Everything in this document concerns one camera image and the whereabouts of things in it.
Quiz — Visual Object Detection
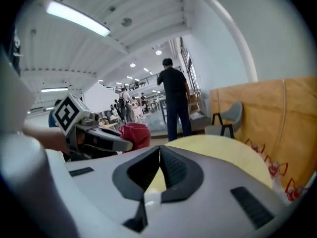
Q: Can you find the grey shell chair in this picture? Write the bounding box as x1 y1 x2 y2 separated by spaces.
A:
204 101 244 139

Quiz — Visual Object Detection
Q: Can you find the pink cloth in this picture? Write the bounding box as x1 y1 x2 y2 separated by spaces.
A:
117 122 152 155

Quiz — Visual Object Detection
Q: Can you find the round wooden table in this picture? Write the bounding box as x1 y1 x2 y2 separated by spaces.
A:
147 134 273 193

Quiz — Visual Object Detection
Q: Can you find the white wall pipe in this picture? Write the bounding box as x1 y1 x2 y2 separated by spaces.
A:
198 0 259 83

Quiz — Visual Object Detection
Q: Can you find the orange wrapped flat panel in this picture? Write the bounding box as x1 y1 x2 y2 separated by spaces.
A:
210 76 317 191

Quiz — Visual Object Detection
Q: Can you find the clear plastic bags red print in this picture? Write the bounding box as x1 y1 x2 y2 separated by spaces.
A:
271 177 308 206
244 138 266 159

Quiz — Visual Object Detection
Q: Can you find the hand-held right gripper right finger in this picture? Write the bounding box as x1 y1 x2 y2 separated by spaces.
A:
148 145 298 238

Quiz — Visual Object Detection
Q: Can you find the person's left forearm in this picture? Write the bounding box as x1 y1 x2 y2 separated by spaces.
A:
21 122 71 154

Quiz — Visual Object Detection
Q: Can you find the clear water jug red handle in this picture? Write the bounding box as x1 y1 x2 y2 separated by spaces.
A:
263 155 289 179

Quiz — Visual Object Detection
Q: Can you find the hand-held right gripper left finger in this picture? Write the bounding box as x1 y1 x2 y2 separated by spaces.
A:
0 132 161 238

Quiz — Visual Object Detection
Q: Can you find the long ceiling tube light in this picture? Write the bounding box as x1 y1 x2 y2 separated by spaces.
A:
40 86 69 93
45 0 111 38

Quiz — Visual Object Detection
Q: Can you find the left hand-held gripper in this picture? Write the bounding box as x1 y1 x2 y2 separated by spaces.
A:
52 92 135 157

